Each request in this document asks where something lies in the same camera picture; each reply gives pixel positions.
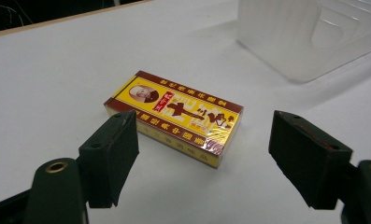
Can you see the yellow and red box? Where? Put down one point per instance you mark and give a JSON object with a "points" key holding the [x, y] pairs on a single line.
{"points": [[180, 115]]}

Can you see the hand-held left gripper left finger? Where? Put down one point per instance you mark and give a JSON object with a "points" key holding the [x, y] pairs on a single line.
{"points": [[108, 161]]}

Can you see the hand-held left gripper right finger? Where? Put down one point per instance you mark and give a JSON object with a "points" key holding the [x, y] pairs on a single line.
{"points": [[311, 161]]}

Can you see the clear plastic container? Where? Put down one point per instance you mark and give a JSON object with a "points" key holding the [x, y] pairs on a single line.
{"points": [[307, 37]]}

